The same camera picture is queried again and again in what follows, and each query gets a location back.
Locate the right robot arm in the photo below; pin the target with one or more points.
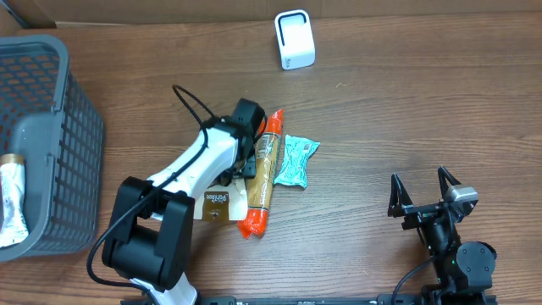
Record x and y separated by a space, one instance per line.
463 269

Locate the white tube with gold cap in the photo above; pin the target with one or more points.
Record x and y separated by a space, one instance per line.
14 229

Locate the grey plastic shopping basket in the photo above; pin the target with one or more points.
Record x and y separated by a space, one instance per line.
47 118

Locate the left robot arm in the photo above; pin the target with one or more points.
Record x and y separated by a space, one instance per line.
148 241

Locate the beige brown snack pouch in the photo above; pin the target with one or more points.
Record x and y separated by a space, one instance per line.
223 204

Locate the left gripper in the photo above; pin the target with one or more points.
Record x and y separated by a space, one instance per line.
251 173

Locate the teal snack packet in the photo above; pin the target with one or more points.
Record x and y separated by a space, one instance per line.
293 170

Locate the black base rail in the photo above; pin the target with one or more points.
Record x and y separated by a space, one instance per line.
383 299

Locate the orange spaghetti package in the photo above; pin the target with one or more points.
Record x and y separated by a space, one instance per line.
260 188

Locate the white barcode scanner stand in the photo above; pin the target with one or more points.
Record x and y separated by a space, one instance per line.
295 39

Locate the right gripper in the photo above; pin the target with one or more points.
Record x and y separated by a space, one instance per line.
401 204

